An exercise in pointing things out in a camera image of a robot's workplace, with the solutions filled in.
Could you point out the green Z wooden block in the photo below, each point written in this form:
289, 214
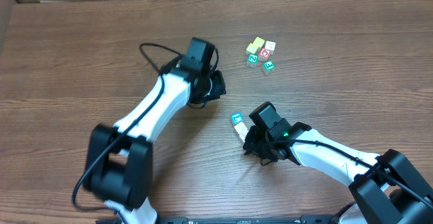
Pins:
252, 60

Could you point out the red top wooden block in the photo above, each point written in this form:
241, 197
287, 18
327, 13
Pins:
264, 55

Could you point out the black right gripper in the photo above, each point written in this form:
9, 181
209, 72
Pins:
252, 142

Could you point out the wooden block with E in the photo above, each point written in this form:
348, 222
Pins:
236, 118

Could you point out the yellow block at back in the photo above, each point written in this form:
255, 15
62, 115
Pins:
259, 42

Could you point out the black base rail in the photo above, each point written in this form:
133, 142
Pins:
305, 219

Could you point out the green E wooden block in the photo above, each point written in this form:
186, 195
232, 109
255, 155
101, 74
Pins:
268, 67

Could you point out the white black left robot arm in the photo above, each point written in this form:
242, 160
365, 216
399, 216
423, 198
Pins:
119, 164

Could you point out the white top wooden block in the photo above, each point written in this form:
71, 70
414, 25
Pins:
270, 46

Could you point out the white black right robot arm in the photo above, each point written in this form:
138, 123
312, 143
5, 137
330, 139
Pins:
386, 188

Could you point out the pale yellow block front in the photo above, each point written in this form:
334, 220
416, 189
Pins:
252, 49

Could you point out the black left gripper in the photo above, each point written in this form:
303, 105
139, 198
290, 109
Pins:
218, 86

